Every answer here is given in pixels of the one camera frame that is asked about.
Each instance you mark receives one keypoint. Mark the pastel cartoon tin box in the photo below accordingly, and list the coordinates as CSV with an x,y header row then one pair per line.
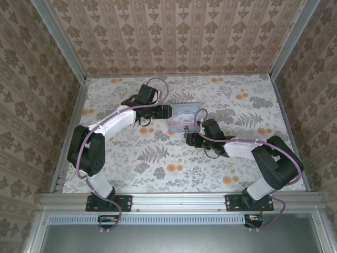
x,y
184,116

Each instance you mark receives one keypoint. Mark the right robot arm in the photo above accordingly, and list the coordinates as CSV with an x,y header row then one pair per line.
x,y
273,163

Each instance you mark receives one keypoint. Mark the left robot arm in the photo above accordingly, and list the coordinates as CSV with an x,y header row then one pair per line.
x,y
92,150

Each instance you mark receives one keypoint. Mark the floral patterned table cover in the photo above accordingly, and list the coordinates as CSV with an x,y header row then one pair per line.
x,y
171,163

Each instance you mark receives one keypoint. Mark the small circuit board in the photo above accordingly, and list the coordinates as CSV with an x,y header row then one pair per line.
x,y
108,220
254,219

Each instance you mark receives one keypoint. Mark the grey metal panel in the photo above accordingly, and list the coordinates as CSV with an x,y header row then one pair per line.
x,y
179,238

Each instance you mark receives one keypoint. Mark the aluminium cross rail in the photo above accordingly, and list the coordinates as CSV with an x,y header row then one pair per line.
x,y
179,201

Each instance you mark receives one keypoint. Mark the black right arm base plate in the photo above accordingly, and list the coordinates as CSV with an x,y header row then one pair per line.
x,y
234,203

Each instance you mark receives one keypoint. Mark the aluminium side rail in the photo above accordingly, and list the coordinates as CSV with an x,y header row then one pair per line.
x,y
289,131
72,131

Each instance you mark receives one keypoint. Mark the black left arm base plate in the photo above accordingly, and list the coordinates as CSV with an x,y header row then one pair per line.
x,y
123,203

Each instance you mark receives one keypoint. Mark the aluminium frame post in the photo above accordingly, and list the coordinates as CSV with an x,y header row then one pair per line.
x,y
60,39
292,39

